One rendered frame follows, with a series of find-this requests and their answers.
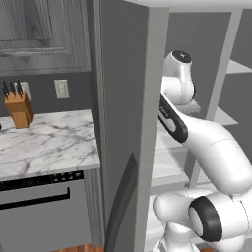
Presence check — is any grey dishwasher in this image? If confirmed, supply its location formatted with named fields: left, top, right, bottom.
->
left=0, top=169, right=95, bottom=252

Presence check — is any black dishwasher handle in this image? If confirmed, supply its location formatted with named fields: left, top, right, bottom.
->
left=0, top=186, right=71, bottom=211

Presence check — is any black fridge door handle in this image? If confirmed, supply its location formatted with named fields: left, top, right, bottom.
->
left=103, top=153, right=139, bottom=252

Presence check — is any grey fridge door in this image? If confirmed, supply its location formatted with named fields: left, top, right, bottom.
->
left=98, top=0, right=170, bottom=252

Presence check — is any grey wall cupboard door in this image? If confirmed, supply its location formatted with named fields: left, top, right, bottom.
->
left=0, top=0, right=93, bottom=77

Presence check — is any wooden knife block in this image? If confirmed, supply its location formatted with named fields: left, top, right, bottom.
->
left=2, top=79, right=35, bottom=130

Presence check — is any grey fridge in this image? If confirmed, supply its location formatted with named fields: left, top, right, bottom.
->
left=123, top=0, right=252, bottom=252

